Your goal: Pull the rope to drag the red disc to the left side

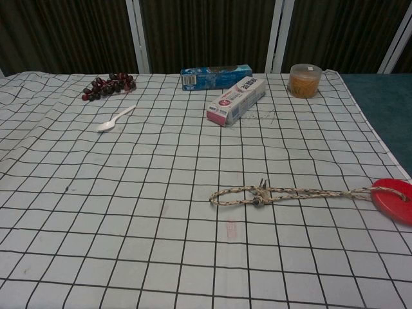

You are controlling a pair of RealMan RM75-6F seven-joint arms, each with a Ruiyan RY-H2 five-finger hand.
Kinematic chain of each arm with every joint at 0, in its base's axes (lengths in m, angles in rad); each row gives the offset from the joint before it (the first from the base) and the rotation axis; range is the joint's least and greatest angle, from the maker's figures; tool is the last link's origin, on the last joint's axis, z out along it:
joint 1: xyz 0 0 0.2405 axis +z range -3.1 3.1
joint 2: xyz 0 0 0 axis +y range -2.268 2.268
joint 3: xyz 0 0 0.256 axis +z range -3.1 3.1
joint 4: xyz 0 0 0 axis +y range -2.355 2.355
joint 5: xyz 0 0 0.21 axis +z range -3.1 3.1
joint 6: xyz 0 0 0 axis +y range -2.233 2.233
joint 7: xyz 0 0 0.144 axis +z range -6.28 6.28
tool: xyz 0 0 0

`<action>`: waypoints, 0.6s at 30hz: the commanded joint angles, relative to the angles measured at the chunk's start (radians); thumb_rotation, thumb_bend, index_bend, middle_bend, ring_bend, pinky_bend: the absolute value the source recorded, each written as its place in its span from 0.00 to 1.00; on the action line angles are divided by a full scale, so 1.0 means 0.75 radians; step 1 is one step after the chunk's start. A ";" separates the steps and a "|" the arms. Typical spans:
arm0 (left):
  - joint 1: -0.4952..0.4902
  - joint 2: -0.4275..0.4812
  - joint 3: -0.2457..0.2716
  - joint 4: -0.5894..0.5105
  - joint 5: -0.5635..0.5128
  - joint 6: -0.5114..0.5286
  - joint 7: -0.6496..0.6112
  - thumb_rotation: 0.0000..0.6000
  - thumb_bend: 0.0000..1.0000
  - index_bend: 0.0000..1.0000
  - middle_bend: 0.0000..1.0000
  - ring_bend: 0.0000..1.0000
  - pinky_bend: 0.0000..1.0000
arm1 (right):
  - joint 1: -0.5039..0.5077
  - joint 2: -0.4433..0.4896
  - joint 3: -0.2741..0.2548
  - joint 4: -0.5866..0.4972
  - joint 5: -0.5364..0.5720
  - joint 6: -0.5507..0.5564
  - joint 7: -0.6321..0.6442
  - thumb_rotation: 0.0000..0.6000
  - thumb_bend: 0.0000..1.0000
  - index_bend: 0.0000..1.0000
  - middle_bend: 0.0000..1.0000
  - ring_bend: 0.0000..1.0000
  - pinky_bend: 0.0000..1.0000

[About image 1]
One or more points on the white grid-pattern tablecloth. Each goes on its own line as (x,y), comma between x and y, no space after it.
(161,193)

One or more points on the dark red grape bunch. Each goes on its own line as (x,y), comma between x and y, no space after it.
(107,86)

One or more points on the red plastic disc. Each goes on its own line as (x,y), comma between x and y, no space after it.
(386,206)

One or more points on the dark pleated curtain screen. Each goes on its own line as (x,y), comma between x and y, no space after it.
(209,32)

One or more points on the white plastic spoon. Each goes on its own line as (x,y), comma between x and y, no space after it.
(111,123)

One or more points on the white and pink toothpaste box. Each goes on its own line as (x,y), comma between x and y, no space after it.
(238,99)

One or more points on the clear jar of rubber bands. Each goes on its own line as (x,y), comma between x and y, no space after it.
(304,82)

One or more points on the blue rectangular carton box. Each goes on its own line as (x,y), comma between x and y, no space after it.
(214,77)

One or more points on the white screen frame post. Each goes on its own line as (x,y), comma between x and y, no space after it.
(277,35)
(396,45)
(138,35)

